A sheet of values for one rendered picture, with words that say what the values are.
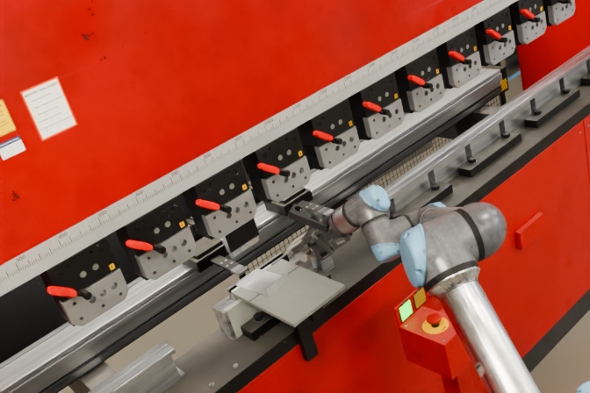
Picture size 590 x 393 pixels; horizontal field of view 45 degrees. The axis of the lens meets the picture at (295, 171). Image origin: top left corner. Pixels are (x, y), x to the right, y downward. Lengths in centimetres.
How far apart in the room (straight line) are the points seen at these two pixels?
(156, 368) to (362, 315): 61
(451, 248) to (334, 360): 76
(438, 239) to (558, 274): 156
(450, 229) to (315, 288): 53
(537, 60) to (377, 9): 178
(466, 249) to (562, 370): 158
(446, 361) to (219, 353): 60
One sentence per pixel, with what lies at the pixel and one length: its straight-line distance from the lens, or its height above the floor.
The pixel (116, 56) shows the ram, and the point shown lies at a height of 171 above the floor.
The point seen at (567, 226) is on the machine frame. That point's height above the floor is 46.
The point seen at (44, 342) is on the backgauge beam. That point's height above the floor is 99.
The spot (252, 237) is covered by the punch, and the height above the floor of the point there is 111.
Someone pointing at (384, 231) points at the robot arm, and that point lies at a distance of 182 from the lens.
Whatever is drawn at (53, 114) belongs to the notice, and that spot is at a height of 165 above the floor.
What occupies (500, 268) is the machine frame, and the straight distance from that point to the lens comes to 259.
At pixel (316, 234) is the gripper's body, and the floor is 107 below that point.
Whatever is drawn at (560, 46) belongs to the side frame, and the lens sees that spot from 368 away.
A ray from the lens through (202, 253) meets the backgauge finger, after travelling 211.
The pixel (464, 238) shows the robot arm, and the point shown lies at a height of 125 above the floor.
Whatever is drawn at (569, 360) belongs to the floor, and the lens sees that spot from 301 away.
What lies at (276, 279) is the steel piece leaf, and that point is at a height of 100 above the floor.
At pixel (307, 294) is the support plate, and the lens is 183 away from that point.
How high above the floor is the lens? 201
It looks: 24 degrees down
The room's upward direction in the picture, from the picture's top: 17 degrees counter-clockwise
